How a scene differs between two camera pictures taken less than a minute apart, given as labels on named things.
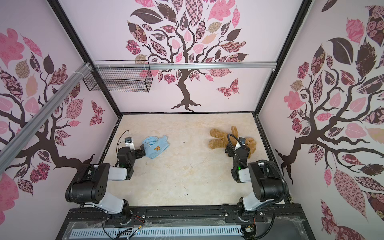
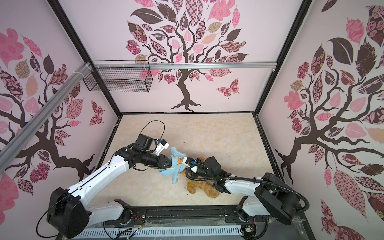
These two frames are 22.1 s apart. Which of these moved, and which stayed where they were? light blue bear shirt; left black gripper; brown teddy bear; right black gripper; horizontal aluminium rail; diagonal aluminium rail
Moved: left black gripper; brown teddy bear; right black gripper; light blue bear shirt
Stayed: horizontal aluminium rail; diagonal aluminium rail
